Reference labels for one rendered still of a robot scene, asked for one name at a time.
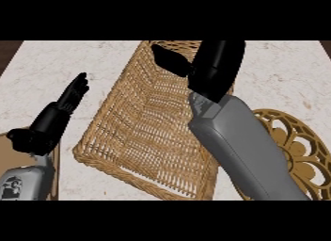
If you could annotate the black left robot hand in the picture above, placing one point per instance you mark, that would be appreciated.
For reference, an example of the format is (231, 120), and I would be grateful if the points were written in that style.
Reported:
(48, 125)

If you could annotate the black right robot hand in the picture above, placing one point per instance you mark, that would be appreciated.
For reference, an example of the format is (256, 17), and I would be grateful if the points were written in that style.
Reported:
(216, 69)

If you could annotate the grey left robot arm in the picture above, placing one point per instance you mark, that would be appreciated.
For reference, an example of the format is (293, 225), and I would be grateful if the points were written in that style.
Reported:
(29, 182)

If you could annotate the tan wicker basket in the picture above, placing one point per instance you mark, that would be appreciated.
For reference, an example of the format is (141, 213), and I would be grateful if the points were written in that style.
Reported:
(150, 125)

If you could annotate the round gold cutout placemat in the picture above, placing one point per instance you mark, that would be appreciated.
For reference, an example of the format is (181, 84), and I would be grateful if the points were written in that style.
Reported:
(302, 157)

